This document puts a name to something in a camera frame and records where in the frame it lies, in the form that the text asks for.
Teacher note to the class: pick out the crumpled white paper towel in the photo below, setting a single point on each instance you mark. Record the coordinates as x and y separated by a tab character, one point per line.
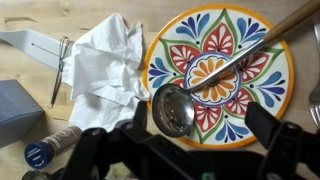
103	72

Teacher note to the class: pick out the spice jar blue lid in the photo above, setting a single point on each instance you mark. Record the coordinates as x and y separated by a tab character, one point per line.
39	154

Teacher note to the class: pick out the steel ladle wooden handle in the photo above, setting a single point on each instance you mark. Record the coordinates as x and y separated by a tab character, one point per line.
172	106

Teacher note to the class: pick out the white plastic spatula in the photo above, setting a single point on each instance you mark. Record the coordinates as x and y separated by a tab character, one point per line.
40	47

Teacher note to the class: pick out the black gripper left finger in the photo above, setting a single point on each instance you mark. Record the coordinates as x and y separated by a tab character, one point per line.
140	116

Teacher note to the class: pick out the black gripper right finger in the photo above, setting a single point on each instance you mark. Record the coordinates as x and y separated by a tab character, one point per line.
261	123

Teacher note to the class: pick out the grey-blue tissue box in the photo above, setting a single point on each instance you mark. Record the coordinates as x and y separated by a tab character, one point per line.
19	112

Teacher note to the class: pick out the small wire whisk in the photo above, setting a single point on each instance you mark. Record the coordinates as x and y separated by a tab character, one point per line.
64	45

